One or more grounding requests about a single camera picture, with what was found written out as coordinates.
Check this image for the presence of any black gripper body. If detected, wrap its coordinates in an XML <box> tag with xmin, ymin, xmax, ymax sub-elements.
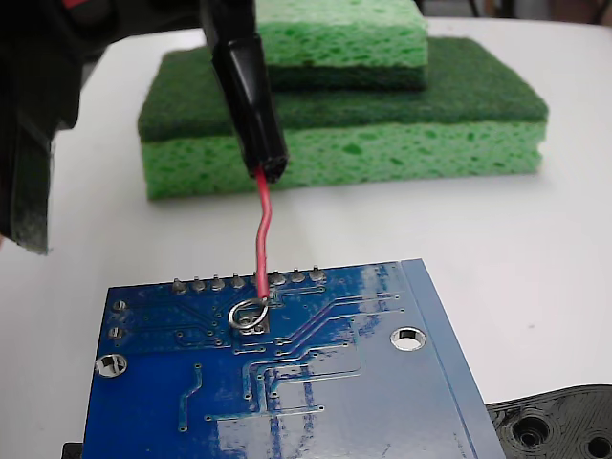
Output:
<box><xmin>0</xmin><ymin>0</ymin><xmax>119</xmax><ymax>255</ymax></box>

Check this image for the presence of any red wire with metal loop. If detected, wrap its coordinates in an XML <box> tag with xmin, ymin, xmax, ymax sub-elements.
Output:
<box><xmin>228</xmin><ymin>164</ymin><xmax>274</xmax><ymax>334</ymax></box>

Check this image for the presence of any blue printed circuit board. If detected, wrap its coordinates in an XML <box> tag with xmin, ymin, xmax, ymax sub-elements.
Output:
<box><xmin>81</xmin><ymin>257</ymin><xmax>508</xmax><ymax>459</ymax></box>

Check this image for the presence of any small green scouring sponge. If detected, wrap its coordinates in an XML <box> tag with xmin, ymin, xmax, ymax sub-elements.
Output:
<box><xmin>254</xmin><ymin>0</ymin><xmax>429</xmax><ymax>92</ymax></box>

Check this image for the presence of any large green scouring sponge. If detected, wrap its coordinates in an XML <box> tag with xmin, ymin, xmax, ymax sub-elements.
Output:
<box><xmin>137</xmin><ymin>36</ymin><xmax>550</xmax><ymax>201</ymax></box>

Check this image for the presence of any black plastic mount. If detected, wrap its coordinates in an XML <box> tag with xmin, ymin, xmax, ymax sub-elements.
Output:
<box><xmin>61</xmin><ymin>382</ymin><xmax>612</xmax><ymax>459</ymax></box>

